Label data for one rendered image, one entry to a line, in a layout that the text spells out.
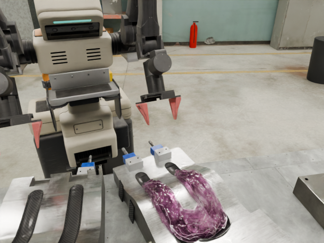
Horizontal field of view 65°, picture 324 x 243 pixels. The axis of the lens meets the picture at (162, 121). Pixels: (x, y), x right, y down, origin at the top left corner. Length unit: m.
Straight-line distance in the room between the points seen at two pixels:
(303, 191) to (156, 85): 0.56
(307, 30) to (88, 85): 5.76
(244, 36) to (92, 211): 5.98
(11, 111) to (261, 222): 0.69
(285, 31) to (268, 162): 5.28
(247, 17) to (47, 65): 5.64
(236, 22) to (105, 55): 5.40
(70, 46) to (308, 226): 0.96
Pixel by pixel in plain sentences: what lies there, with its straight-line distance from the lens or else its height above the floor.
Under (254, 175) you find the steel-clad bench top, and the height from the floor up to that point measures 0.80.
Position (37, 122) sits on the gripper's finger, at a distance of 0.76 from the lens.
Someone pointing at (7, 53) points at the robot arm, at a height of 1.24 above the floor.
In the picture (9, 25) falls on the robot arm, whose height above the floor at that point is 1.29.
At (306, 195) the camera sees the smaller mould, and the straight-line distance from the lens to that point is 0.90.
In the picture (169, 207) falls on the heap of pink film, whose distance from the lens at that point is 0.67.
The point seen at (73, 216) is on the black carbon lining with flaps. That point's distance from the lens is 0.73.
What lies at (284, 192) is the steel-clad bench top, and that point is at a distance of 0.95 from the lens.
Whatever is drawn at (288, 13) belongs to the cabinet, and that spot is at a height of 0.75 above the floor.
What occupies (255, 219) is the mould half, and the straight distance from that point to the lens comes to 0.68.
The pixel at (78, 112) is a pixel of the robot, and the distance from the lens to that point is 1.14.
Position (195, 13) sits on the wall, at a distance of 6.04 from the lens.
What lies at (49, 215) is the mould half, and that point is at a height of 0.88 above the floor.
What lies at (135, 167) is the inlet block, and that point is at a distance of 0.85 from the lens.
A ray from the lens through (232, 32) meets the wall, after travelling 6.31.
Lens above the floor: 1.41
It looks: 30 degrees down
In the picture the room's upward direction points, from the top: straight up
